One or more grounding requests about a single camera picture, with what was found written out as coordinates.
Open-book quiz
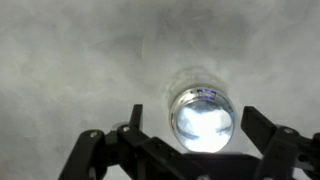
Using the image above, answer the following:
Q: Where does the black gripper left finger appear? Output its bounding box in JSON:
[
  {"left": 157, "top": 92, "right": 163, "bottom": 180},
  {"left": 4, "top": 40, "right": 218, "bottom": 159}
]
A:
[{"left": 58, "top": 103, "right": 209, "bottom": 180}]

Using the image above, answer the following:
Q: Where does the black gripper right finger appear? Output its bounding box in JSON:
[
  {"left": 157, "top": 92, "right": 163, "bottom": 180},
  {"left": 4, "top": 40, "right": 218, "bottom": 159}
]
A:
[{"left": 240, "top": 105, "right": 320, "bottom": 180}]

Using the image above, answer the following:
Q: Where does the round silver metal lid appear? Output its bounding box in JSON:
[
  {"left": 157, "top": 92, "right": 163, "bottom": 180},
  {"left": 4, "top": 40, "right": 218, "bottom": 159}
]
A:
[{"left": 168, "top": 87, "right": 237, "bottom": 154}]

